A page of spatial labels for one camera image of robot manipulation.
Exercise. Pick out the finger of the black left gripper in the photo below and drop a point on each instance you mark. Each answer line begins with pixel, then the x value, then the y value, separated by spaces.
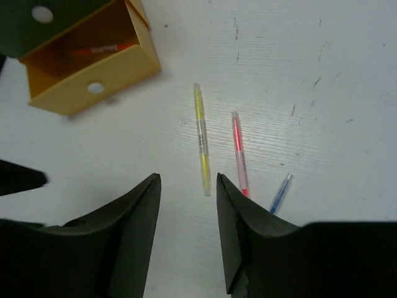
pixel 15 178

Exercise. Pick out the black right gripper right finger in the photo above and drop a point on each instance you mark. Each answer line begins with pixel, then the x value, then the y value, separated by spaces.
pixel 266 256

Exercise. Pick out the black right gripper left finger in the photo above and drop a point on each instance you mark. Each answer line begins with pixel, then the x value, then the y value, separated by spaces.
pixel 104 253

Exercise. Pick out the green drawer box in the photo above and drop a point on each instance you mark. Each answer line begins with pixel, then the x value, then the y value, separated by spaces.
pixel 25 25

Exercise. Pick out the yellow bottom drawer box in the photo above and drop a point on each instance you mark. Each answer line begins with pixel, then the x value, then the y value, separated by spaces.
pixel 66 84

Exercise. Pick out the orange thin pen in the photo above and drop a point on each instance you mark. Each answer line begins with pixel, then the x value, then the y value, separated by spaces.
pixel 101 49

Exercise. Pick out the yellow thin pen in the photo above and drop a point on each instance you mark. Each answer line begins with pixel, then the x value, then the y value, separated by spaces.
pixel 202 139

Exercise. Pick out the blue thin pen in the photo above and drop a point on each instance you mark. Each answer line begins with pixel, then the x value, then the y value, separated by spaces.
pixel 281 193

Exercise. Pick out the pink thin pen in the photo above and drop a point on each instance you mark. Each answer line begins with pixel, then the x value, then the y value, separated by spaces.
pixel 239 154

